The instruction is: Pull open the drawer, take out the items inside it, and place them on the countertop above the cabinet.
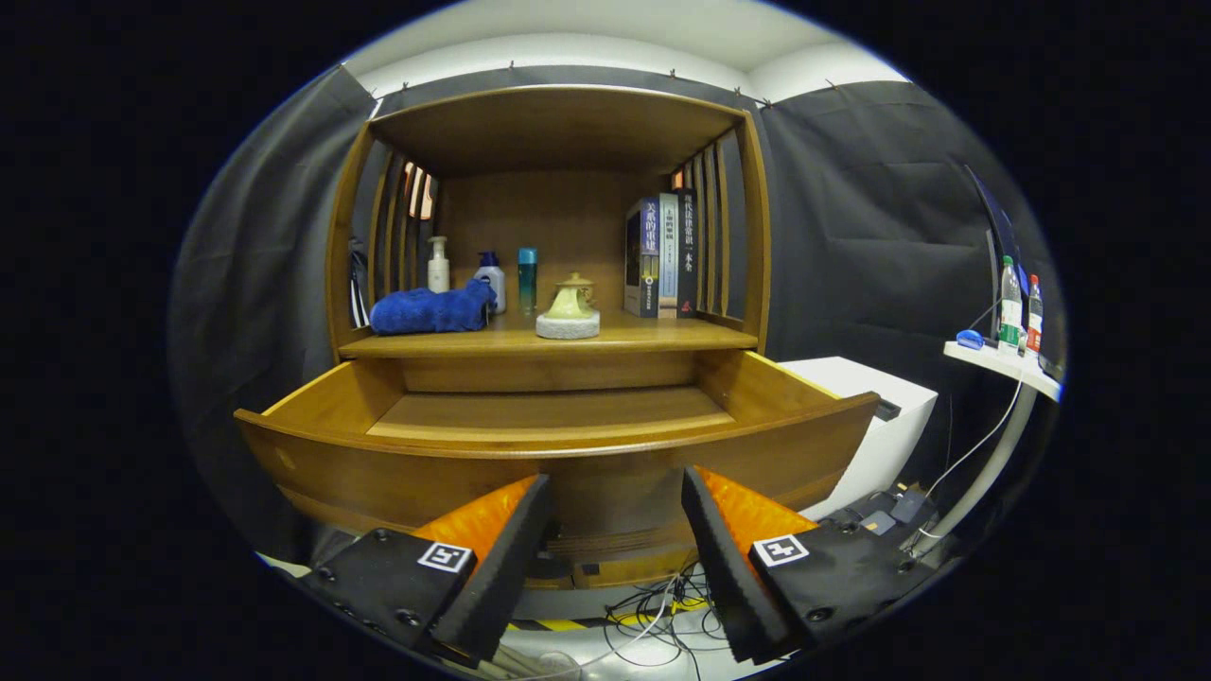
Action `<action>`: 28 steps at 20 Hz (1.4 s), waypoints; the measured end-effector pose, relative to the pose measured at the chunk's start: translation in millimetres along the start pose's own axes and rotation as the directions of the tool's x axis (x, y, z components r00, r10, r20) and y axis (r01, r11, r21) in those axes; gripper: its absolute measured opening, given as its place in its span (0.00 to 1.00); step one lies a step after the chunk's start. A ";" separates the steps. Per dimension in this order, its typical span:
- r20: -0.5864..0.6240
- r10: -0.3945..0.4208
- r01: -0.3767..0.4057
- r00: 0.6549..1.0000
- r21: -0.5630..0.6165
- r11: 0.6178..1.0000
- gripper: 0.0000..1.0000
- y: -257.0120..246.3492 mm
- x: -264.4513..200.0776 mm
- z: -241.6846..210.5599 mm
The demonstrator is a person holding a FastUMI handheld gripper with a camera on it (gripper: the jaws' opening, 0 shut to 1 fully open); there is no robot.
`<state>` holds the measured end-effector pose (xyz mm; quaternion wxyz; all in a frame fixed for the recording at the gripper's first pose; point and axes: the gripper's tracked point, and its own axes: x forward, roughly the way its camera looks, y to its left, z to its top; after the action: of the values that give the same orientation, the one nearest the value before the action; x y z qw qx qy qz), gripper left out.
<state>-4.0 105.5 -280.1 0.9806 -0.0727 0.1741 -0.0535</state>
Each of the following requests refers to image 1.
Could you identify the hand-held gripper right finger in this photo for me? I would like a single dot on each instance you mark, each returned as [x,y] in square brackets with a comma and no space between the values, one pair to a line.
[728,577]

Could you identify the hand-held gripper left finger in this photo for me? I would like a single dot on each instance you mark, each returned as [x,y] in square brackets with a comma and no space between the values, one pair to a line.
[501,577]

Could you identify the wooden drawer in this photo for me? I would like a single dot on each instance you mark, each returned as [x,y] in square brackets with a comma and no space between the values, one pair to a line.
[568,411]

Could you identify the pale green ceramic ornament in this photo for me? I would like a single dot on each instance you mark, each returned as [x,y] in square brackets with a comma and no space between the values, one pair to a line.
[568,307]

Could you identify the white drawer unit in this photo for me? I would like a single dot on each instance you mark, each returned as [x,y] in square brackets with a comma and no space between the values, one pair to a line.
[851,378]

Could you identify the wooden countertop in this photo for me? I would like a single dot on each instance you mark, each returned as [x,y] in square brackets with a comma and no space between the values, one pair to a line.
[653,333]

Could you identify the wooden cabinet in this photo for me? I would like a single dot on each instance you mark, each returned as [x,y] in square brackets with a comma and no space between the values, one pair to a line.
[558,123]

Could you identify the black power adapter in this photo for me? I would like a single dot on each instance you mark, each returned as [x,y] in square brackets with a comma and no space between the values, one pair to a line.
[875,518]

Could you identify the blue towel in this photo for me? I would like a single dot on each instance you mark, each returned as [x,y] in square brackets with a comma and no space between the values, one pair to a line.
[426,310]

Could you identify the white bottle blue cap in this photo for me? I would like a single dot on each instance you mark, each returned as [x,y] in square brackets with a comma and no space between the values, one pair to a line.
[492,284]

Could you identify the teal bottle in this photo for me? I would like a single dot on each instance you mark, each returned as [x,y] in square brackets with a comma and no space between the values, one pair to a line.
[527,284]

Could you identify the beige lidded teacup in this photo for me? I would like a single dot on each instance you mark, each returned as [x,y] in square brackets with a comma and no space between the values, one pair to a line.
[577,279]

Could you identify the white pump bottle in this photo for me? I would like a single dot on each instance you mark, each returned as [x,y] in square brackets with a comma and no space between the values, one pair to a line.
[438,274]

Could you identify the black book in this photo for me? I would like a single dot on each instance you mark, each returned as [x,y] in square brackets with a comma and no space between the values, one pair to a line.
[688,255]

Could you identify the grey book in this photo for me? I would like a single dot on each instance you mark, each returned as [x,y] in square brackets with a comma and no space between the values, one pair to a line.
[668,255]

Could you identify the blue book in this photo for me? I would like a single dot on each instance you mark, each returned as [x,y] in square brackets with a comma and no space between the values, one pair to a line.
[648,255]

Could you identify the small blue object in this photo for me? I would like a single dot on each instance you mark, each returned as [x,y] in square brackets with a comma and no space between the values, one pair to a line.
[970,339]

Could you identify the white side table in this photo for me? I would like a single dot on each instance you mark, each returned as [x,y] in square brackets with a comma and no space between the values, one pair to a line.
[1003,362]

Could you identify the green label water bottle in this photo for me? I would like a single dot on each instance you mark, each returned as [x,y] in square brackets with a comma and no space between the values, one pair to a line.
[1010,312]

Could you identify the red label water bottle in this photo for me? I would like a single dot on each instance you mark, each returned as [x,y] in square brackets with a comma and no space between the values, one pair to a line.
[1035,322]

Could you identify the computer monitor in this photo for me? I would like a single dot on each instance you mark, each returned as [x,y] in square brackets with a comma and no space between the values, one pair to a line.
[993,227]

